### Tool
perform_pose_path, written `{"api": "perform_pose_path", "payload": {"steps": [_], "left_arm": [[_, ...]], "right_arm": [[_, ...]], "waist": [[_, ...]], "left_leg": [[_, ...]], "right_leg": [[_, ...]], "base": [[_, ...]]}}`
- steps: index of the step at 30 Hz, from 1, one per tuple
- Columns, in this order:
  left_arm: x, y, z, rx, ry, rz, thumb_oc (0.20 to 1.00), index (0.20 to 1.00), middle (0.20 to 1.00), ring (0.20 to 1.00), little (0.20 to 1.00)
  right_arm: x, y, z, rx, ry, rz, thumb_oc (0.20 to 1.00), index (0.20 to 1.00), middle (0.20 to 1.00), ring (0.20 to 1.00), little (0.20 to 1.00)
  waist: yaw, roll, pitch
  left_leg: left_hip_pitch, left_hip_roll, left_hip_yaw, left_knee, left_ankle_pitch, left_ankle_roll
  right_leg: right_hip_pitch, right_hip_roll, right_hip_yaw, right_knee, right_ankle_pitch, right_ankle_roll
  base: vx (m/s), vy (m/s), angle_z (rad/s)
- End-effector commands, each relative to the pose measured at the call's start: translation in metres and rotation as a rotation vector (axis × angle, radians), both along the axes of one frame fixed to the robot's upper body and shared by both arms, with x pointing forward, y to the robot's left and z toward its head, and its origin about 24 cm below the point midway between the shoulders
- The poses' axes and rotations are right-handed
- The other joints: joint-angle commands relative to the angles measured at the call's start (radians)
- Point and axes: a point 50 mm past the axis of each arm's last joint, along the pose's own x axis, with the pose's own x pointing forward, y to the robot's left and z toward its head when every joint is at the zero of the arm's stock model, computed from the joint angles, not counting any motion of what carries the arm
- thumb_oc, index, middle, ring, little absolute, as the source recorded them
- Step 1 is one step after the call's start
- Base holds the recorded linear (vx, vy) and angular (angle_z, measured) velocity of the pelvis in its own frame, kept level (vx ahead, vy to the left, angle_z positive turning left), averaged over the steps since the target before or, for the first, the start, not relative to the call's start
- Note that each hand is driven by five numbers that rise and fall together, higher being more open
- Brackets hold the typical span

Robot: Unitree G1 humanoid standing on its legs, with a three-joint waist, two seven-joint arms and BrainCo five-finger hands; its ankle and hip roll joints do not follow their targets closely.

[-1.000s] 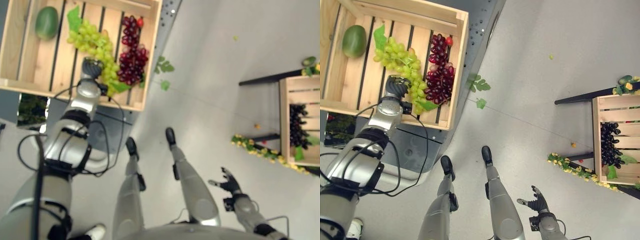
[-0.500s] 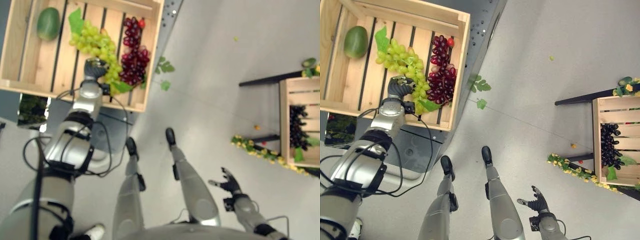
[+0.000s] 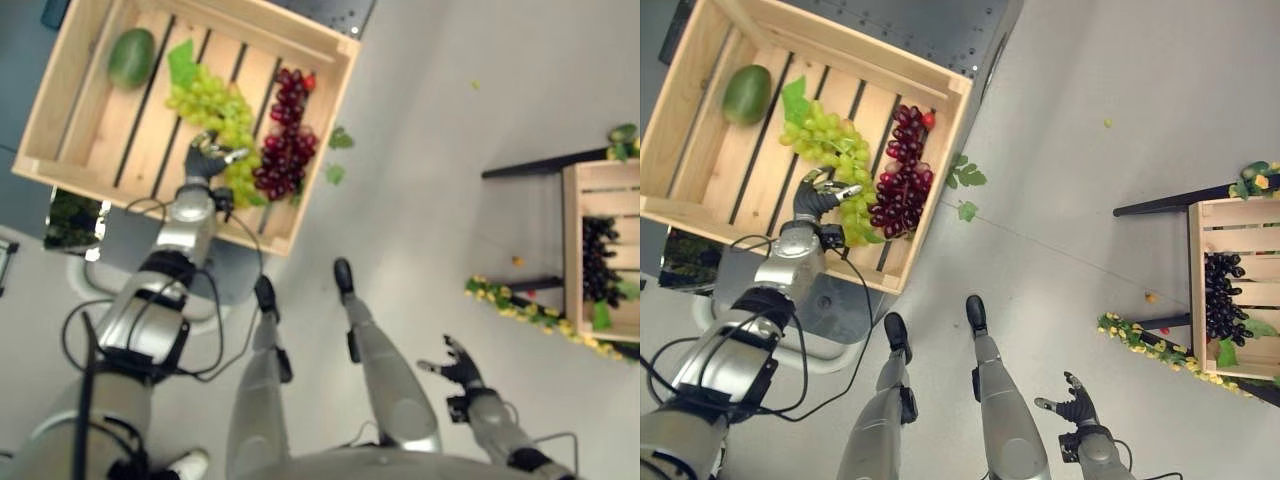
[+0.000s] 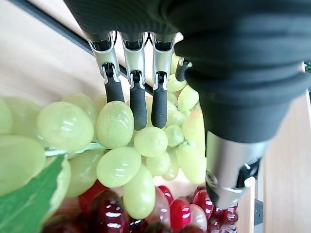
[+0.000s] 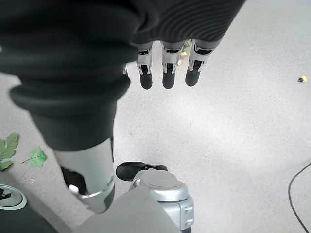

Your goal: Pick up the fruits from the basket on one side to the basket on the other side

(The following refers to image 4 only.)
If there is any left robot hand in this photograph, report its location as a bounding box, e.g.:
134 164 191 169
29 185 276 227
64 0 311 210

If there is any green grape bunch with leaf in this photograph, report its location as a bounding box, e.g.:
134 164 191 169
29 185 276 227
0 53 207 233

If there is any black table edge strip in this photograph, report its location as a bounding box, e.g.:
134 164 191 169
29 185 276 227
18 0 156 91

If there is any yellow pink peach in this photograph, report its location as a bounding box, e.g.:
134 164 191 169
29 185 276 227
182 108 207 149

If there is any red grape bunch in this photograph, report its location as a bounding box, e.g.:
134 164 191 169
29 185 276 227
42 181 240 233

